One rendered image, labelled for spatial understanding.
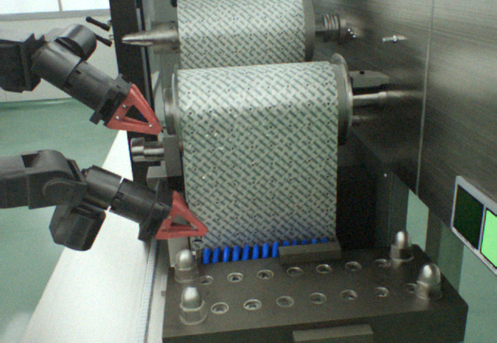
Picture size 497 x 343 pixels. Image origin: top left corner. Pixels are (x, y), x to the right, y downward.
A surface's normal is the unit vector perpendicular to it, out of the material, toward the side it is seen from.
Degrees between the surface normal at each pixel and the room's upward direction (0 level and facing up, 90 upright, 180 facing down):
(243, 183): 90
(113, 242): 0
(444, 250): 90
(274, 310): 0
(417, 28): 90
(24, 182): 97
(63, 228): 100
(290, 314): 0
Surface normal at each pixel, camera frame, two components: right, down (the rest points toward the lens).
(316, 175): 0.11, 0.35
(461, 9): -0.99, 0.07
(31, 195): 0.49, 0.44
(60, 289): -0.04, -0.94
